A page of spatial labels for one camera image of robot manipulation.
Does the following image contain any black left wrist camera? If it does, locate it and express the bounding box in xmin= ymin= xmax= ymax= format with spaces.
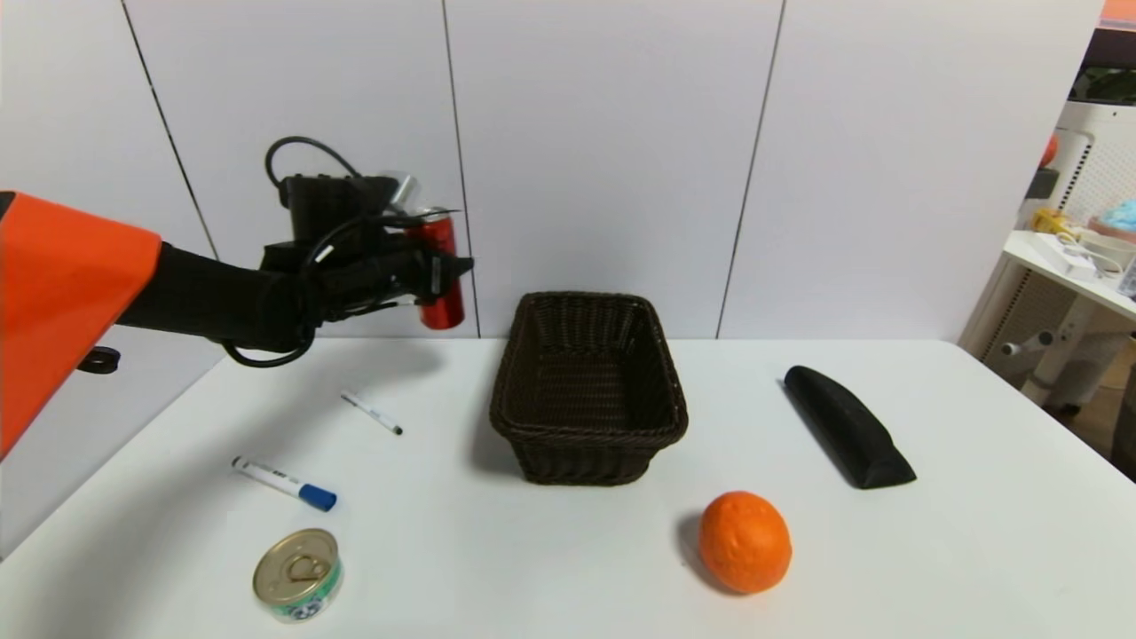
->
xmin=279 ymin=172 xmax=420 ymax=246

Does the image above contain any white pegboard stand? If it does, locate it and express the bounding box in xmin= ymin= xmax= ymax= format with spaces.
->
xmin=1021 ymin=100 xmax=1136 ymax=233

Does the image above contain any light blue object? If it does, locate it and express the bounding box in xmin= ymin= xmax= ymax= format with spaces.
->
xmin=1093 ymin=199 xmax=1136 ymax=237

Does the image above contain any red soda can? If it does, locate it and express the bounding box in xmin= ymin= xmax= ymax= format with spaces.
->
xmin=404 ymin=208 xmax=467 ymax=332

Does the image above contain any orange fruit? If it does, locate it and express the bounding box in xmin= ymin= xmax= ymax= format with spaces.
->
xmin=698 ymin=491 xmax=793 ymax=595

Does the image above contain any white side desk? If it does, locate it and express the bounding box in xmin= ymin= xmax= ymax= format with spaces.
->
xmin=958 ymin=229 xmax=1136 ymax=418

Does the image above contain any white desk crank handle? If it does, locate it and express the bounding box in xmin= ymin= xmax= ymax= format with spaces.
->
xmin=1001 ymin=330 xmax=1057 ymax=358

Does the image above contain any tin can green label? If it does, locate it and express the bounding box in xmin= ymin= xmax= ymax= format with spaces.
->
xmin=252 ymin=527 xmax=344 ymax=623

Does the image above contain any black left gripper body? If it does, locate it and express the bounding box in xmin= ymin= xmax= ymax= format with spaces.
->
xmin=367 ymin=248 xmax=455 ymax=306

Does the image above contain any white power adapter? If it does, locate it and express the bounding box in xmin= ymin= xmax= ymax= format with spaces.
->
xmin=1029 ymin=233 xmax=1103 ymax=278

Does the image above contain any brown wicker basket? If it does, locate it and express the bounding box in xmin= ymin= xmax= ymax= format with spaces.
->
xmin=489 ymin=292 xmax=690 ymax=487

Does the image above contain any white marker blue cap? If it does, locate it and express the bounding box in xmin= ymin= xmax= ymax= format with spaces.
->
xmin=231 ymin=455 xmax=339 ymax=513

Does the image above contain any thin white pen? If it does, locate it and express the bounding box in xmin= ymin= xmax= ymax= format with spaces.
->
xmin=340 ymin=390 xmax=405 ymax=437

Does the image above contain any black glasses case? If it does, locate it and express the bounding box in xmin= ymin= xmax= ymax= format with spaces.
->
xmin=784 ymin=365 xmax=918 ymax=491

